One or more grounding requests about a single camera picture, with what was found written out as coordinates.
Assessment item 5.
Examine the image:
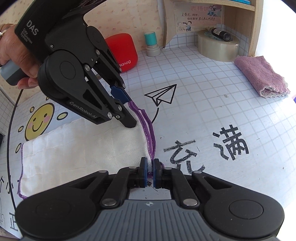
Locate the red cylindrical speaker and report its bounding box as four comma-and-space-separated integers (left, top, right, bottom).
105, 33, 138, 72

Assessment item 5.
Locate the dark small bottle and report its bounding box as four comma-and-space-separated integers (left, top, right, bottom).
209, 28, 231, 42

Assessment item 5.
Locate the white towel purple edge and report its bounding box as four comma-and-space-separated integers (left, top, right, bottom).
18, 101, 156, 199

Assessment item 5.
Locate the purple folded cloth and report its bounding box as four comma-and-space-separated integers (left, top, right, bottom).
234, 56, 290, 98

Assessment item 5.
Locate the clear tape roll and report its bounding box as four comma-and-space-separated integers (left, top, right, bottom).
197, 30, 240, 62

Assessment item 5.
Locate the cartoon picture card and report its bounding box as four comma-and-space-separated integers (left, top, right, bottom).
173, 2, 223, 34

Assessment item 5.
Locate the person left hand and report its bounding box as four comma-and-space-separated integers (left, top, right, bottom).
1, 24, 40, 89

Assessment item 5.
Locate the wooden shelf unit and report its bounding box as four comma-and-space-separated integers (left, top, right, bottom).
163, 1, 263, 57

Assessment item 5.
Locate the black cable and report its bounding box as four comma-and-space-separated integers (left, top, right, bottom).
5, 89, 25, 209

